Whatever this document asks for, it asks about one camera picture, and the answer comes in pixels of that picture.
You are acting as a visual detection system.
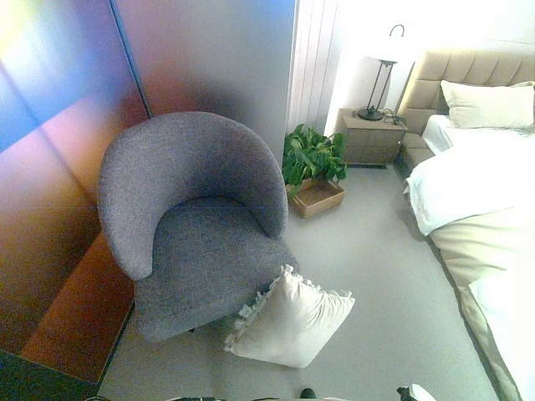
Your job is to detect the glossy dark low platform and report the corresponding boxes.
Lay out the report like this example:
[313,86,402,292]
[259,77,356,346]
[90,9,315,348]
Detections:
[0,231,137,401]

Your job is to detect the green leafy potted plant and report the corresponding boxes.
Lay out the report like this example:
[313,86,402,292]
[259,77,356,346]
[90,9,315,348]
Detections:
[283,123,349,197]

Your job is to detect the dark metal table lamp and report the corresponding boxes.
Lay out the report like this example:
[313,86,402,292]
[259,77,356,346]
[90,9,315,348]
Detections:
[357,53,401,122]

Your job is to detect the beige wooden nightstand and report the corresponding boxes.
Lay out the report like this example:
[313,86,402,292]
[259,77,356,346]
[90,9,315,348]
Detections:
[337,108,407,167]

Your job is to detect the shallow wooden planter box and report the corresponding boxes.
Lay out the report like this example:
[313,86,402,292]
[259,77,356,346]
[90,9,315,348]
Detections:
[285,178,346,219]

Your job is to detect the grey fabric tub armchair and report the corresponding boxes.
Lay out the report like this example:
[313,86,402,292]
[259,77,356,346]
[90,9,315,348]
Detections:
[96,110,300,343]

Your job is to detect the beige upholstered bed frame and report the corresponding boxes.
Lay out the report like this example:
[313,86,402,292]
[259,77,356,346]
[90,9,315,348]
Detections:
[395,49,535,168]

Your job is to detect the cream bed pillow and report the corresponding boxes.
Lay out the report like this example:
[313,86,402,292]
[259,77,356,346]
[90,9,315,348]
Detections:
[440,79,535,131]

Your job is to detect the dark cable on nightstand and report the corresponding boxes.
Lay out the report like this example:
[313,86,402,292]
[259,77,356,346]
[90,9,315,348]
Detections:
[383,107,409,126]

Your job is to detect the beige bedspread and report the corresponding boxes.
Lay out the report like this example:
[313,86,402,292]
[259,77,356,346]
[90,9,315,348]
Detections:
[428,206,535,401]

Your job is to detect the white duvet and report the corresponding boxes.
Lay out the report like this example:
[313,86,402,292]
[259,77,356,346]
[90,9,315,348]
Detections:
[403,114,535,237]

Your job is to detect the white fringed throw pillow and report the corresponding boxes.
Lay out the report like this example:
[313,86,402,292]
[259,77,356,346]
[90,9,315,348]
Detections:
[224,264,356,369]

